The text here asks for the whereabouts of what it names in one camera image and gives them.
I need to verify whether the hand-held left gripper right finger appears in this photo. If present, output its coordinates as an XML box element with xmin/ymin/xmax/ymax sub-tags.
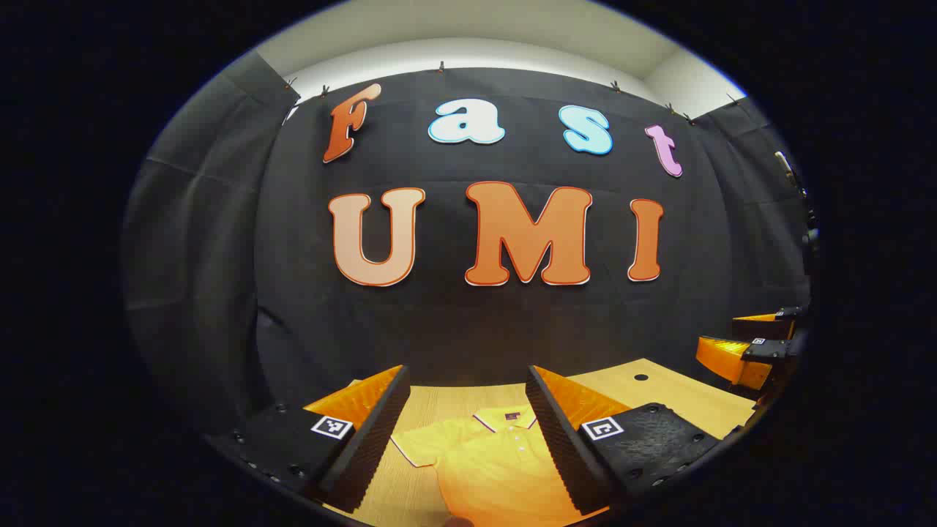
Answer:
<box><xmin>525</xmin><ymin>365</ymin><xmax>747</xmax><ymax>515</ymax></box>

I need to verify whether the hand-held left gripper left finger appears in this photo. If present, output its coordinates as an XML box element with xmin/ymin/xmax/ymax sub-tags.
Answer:
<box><xmin>209</xmin><ymin>365</ymin><xmax>411</xmax><ymax>513</ymax></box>

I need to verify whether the orange T-shirt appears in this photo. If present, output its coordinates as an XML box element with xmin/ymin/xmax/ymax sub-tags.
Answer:
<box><xmin>390</xmin><ymin>406</ymin><xmax>608</xmax><ymax>527</ymax></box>

